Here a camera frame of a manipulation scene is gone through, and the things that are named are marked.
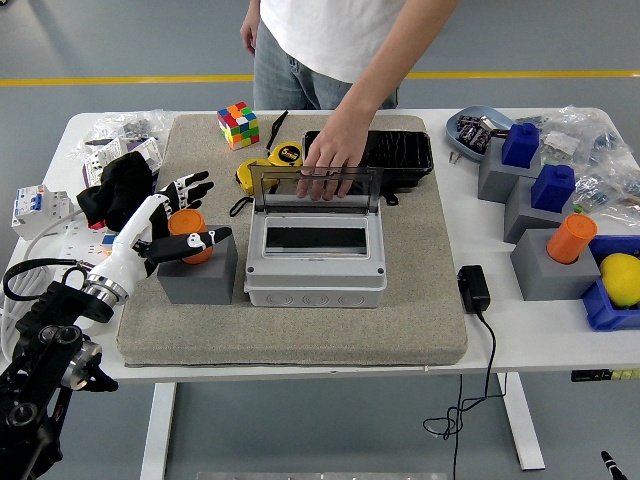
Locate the person's left hand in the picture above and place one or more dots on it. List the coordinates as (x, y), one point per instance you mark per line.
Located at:
(335, 150)

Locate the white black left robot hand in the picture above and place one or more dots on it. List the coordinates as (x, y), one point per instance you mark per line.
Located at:
(130, 240)

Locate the person's right hand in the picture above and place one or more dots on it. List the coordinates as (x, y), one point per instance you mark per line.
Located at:
(249, 32)

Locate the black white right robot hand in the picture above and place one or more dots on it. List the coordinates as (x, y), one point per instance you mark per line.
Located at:
(611, 467)

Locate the smoked transparent box lid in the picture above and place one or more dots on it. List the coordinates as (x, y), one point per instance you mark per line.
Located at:
(365, 185)

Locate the orange cylinder battery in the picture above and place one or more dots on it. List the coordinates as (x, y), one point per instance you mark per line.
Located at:
(570, 240)
(187, 222)

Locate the grey plastic junction box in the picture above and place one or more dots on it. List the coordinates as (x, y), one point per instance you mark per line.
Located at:
(315, 285)

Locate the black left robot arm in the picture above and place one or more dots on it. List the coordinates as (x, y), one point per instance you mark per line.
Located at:
(45, 350)

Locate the person's left forearm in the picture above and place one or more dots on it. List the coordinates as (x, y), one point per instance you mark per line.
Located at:
(390, 65)

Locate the person's right forearm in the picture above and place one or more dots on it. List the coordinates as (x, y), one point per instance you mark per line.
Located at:
(255, 7)

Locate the yellow tape measure, 5m label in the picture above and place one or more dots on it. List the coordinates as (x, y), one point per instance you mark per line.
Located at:
(287, 154)

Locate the black cloth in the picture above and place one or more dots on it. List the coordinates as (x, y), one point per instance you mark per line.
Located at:
(120, 190)

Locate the white power strip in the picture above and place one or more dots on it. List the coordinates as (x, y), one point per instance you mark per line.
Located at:
(75, 245)

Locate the person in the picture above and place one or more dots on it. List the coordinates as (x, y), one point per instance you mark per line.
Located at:
(325, 30)

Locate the grey block with round hole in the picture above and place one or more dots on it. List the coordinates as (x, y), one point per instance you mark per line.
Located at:
(200, 285)

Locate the white purple socket package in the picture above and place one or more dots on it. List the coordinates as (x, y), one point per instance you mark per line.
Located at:
(145, 150)

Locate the black table control panel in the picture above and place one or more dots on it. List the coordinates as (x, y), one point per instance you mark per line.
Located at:
(600, 375)

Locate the yellow tape measure, small label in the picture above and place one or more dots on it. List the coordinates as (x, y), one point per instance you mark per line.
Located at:
(245, 175)

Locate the white table leg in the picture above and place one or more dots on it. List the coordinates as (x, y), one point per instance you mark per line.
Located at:
(522, 425)
(157, 430)

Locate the white circuit breaker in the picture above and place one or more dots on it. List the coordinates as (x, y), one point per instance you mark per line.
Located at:
(35, 210)

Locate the clear bag of screws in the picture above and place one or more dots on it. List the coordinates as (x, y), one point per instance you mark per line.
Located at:
(115, 122)

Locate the blue-grey shallow bowl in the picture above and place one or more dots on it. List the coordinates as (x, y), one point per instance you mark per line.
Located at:
(456, 142)

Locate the purple snack packet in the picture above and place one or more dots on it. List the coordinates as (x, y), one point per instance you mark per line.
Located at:
(475, 137)
(469, 121)

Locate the blue plastic bin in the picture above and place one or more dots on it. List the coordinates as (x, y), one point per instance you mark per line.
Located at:
(600, 312)

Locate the silver foil packet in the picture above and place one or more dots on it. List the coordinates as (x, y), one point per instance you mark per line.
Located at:
(492, 125)

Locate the grey holder block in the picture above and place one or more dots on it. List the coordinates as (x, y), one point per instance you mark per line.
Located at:
(545, 280)
(495, 180)
(520, 220)

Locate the blue stepped block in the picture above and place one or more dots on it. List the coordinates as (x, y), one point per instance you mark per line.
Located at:
(552, 190)
(520, 147)

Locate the yellow fruit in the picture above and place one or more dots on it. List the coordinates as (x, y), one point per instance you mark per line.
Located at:
(622, 277)

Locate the grey-brown fabric mat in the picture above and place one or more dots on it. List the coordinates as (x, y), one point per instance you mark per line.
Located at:
(400, 345)

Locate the clear bag of white parts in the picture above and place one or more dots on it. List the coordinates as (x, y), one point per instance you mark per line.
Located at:
(560, 142)

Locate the large clear plastic bag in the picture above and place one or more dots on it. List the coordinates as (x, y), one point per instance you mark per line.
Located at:
(590, 125)

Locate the clear bag of blue parts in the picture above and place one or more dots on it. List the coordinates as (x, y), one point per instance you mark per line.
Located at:
(600, 192)

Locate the black plastic enclosure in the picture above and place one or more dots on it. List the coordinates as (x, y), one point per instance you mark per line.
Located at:
(400, 150)

